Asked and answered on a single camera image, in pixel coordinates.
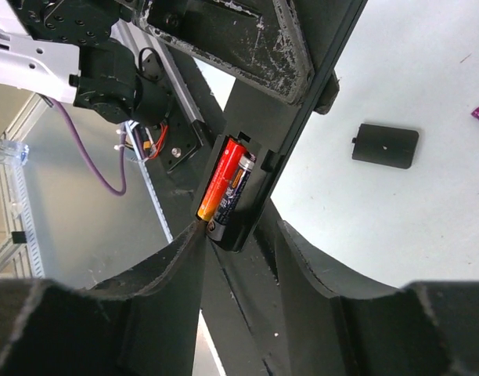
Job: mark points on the grey slotted cable duct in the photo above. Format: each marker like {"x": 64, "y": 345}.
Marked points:
{"x": 20, "y": 249}

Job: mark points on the black remote control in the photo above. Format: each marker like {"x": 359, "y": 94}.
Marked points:
{"x": 269, "y": 128}

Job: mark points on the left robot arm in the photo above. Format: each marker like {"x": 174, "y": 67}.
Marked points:
{"x": 65, "y": 50}

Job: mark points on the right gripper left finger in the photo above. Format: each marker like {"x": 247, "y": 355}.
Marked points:
{"x": 140, "y": 322}

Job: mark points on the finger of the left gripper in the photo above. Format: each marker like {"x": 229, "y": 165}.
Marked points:
{"x": 258, "y": 42}
{"x": 328, "y": 95}

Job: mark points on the red orange battery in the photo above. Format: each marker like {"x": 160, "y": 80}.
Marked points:
{"x": 229, "y": 159}

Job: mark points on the black battery cover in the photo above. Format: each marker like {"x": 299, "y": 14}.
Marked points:
{"x": 387, "y": 146}

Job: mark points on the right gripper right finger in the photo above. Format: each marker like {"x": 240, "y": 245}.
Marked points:
{"x": 339, "y": 322}

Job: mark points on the black silver battery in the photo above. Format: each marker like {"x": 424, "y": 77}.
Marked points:
{"x": 229, "y": 200}

